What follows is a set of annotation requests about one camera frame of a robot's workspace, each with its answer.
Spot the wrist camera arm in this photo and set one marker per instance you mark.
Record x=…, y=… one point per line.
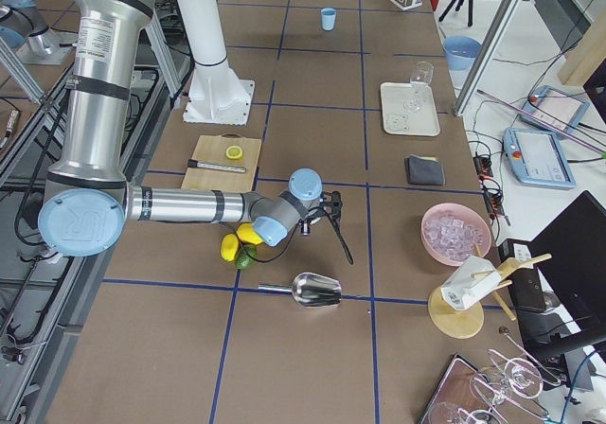
x=310, y=223

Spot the blue teach pendant far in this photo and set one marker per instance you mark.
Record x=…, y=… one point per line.
x=556, y=108

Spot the cream bear tray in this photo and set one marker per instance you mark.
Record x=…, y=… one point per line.
x=405, y=111

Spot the lemon half slice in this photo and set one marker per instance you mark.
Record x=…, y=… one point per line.
x=234, y=152

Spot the upturned wine glass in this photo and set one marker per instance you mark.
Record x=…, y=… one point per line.
x=514, y=380

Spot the wooden cutting board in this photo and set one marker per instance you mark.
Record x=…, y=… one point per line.
x=234, y=161

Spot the blue teach pendant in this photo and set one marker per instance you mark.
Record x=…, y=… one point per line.
x=536, y=158
x=556, y=108

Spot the pink bowl of ice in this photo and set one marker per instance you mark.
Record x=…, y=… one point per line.
x=452, y=232

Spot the clear wine glass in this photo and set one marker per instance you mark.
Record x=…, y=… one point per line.
x=420, y=80

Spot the white carton on stand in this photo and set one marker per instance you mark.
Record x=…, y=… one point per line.
x=470, y=282

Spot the whole yellow lemon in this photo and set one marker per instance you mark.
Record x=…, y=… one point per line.
x=246, y=233

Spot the blue teach pendant near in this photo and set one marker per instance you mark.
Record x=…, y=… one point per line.
x=536, y=158

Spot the blue bowl background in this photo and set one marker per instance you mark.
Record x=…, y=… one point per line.
x=461, y=52

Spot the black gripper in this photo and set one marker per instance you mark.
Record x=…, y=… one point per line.
x=337, y=215

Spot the steel ice scoop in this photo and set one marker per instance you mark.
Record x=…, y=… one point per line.
x=310, y=290

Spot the light blue plastic cup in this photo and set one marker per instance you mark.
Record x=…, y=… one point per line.
x=328, y=18

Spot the steel muddler black cap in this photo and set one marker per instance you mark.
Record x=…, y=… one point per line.
x=192, y=163

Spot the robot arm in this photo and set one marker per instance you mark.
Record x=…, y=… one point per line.
x=25, y=31
x=88, y=198

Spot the wooden round stand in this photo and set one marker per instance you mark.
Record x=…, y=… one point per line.
x=467, y=323

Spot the grey yellow folded cloth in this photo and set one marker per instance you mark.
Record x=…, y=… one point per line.
x=422, y=171

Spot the green lime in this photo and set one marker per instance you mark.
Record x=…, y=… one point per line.
x=245, y=258

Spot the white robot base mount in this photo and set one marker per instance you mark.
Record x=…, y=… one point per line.
x=216, y=94

